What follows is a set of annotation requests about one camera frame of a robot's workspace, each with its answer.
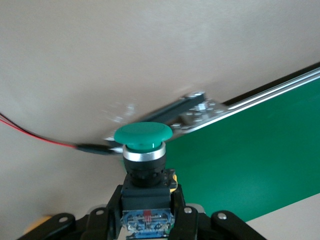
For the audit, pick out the green push button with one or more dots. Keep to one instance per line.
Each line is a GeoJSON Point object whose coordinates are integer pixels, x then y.
{"type": "Point", "coordinates": [143, 135]}

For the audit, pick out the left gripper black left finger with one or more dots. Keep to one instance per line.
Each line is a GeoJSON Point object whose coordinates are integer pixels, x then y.
{"type": "Point", "coordinates": [110, 215]}

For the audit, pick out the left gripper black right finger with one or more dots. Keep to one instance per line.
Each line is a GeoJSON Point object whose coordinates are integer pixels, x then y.
{"type": "Point", "coordinates": [182, 222]}

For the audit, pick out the green conveyor belt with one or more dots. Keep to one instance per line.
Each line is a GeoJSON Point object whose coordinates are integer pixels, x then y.
{"type": "Point", "coordinates": [250, 162]}

